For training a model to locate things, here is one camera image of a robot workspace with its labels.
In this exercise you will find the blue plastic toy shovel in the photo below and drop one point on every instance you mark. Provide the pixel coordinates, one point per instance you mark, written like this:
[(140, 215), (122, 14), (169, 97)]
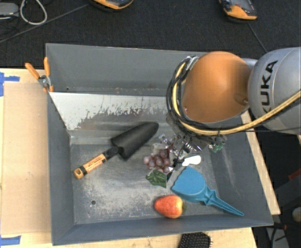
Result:
[(191, 183)]

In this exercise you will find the brown cardboard board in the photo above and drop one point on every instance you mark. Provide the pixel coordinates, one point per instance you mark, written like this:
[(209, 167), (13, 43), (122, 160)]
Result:
[(23, 151)]

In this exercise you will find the red toy strawberry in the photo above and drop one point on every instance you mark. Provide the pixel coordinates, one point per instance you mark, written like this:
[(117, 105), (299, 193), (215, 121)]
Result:
[(168, 206)]

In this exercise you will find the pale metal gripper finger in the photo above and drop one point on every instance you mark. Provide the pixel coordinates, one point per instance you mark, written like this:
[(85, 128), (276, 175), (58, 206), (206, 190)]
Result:
[(163, 138), (158, 147)]

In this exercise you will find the purple grape bunch with leaf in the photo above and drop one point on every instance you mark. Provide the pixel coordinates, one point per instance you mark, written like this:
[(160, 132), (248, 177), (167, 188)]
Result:
[(158, 161)]

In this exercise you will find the grey metal bin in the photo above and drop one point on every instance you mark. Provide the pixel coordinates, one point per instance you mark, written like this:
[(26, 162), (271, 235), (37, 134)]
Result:
[(114, 190)]

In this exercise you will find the black hairbrush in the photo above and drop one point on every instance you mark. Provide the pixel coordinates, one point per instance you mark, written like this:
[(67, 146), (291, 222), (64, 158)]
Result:
[(194, 240)]

